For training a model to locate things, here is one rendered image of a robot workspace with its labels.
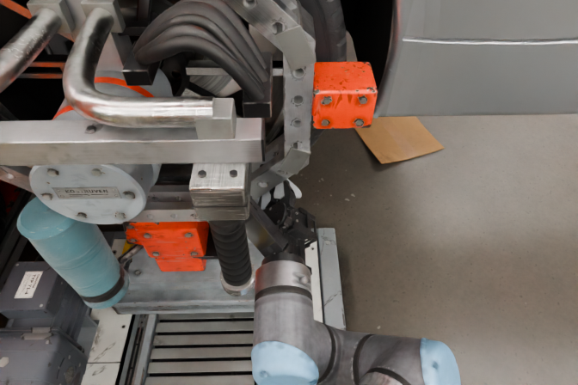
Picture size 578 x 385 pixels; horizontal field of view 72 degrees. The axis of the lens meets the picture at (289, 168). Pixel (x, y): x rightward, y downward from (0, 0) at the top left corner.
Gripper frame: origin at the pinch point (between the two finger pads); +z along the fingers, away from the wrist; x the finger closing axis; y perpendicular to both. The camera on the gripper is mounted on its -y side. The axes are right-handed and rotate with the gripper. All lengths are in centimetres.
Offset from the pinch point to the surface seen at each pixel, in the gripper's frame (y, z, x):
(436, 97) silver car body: 8.8, 2.9, 30.8
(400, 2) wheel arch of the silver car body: -9.8, 3.0, 35.8
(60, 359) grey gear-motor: -12, -25, -50
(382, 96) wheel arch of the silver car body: 2.2, 3.1, 24.4
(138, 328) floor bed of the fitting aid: 11, -9, -67
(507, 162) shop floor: 112, 59, 22
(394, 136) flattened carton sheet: 80, 75, -9
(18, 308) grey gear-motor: -22, -17, -51
